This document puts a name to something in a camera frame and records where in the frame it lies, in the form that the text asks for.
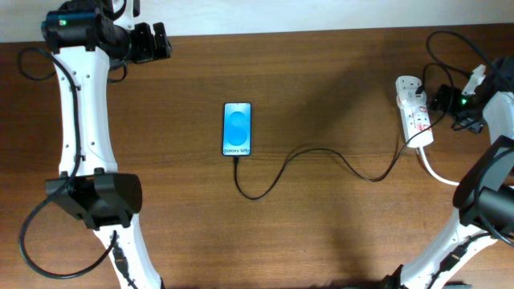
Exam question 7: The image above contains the black USB charging cable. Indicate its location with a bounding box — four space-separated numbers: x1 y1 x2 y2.
232 62 457 201

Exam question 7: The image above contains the blue Galaxy smartphone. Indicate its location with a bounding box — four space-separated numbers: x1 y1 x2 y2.
222 103 251 157

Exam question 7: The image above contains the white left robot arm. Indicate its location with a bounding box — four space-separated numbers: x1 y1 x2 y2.
41 0 172 288

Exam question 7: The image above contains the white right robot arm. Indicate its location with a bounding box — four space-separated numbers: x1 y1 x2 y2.
378 91 513 289

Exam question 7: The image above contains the white USB charger adapter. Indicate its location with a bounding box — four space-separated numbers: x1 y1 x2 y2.
395 75 426 108

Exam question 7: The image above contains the white power strip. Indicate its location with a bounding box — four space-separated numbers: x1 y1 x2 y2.
399 104 434 149

